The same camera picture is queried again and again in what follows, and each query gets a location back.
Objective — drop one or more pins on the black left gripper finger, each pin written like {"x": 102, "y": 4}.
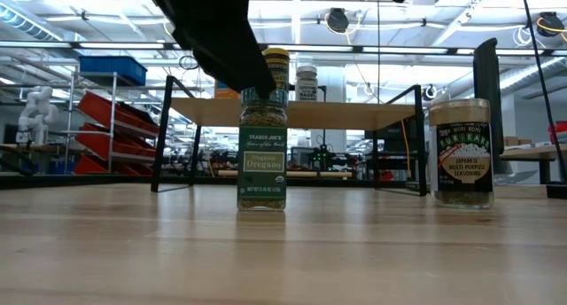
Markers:
{"x": 239, "y": 70}

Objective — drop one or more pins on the orange turmeric spice jar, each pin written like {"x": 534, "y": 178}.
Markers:
{"x": 223, "y": 92}

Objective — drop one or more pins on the yellow-lidded chili onion jar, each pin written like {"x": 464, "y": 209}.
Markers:
{"x": 282, "y": 70}

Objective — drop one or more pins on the white-lidded bagel seasoning jar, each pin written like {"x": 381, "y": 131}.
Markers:
{"x": 306, "y": 85}

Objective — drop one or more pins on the green oregano spice jar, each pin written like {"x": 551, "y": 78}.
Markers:
{"x": 262, "y": 163}

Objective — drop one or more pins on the furikake seasoning jar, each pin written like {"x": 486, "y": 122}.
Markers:
{"x": 463, "y": 163}

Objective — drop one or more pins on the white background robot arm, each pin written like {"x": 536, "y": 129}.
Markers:
{"x": 37, "y": 110}

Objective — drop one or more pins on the black rig with red parts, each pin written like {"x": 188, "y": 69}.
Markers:
{"x": 223, "y": 159}

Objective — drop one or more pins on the blue plastic bin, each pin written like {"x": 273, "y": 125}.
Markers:
{"x": 113, "y": 70}

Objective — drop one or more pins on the black rig with green lights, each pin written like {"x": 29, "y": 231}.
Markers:
{"x": 323, "y": 156}

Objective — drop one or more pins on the red angled storage bin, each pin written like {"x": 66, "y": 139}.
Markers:
{"x": 102, "y": 141}
{"x": 88, "y": 166}
{"x": 111, "y": 112}

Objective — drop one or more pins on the grey metal storage rack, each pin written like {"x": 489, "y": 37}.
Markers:
{"x": 69, "y": 119}

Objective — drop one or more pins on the cardboard box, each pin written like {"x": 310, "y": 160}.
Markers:
{"x": 514, "y": 141}

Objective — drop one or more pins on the blue crate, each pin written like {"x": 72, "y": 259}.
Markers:
{"x": 62, "y": 167}

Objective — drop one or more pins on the wooden background table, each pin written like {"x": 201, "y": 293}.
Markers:
{"x": 531, "y": 154}

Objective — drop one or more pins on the red background object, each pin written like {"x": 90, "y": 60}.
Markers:
{"x": 560, "y": 130}

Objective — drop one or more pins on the brown background workbench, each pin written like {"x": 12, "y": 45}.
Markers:
{"x": 26, "y": 148}

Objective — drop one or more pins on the grey sheet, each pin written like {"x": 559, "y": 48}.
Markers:
{"x": 514, "y": 177}

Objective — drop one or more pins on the black box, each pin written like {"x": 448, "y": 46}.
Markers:
{"x": 557, "y": 191}

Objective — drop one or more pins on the overhead light rail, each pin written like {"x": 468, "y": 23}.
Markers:
{"x": 443, "y": 50}

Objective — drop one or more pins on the wooden shelf with black frame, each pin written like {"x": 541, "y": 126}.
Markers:
{"x": 336, "y": 114}

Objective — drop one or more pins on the black upright post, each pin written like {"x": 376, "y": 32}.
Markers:
{"x": 485, "y": 74}

